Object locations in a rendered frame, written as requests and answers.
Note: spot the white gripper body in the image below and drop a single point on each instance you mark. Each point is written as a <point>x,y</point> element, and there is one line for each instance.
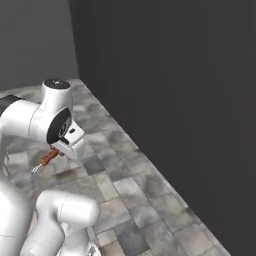
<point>74,147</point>

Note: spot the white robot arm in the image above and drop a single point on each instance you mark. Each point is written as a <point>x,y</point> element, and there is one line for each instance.
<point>23,120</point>

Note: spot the brown kebab skewer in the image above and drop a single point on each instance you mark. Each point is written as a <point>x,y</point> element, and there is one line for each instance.
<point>50,156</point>

